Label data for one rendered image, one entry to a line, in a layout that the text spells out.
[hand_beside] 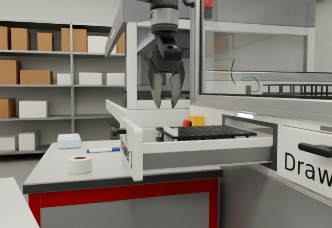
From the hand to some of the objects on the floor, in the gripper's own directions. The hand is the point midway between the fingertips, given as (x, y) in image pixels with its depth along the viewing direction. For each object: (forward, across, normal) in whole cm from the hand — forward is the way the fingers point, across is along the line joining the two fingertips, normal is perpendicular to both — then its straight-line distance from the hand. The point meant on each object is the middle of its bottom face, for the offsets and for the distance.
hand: (166, 103), depth 76 cm
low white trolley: (+97, +8, -41) cm, 106 cm away
